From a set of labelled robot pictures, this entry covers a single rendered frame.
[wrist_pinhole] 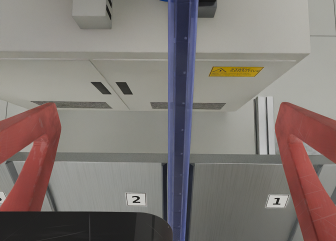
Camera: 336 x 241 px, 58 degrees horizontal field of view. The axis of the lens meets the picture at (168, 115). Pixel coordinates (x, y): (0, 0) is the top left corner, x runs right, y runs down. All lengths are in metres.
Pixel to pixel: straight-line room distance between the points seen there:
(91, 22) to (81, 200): 0.30
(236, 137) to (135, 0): 0.70
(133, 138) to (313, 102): 0.65
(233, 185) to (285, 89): 0.95
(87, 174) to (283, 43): 0.38
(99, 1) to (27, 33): 0.13
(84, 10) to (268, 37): 0.28
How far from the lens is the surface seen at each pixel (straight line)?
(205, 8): 0.48
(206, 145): 1.08
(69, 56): 0.53
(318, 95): 1.22
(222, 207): 0.26
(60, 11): 0.54
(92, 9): 0.47
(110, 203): 0.26
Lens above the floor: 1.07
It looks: 81 degrees down
